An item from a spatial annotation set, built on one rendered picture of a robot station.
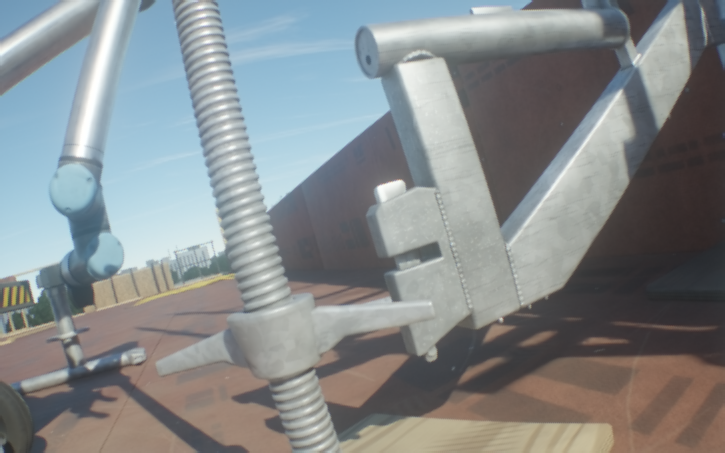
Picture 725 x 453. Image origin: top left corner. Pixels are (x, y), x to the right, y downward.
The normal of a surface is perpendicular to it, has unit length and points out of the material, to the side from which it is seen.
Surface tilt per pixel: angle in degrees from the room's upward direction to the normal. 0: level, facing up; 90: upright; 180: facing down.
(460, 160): 90
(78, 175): 95
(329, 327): 90
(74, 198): 94
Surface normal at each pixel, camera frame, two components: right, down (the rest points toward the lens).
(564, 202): 0.32, -0.07
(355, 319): -0.15, 0.06
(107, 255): 0.84, -0.14
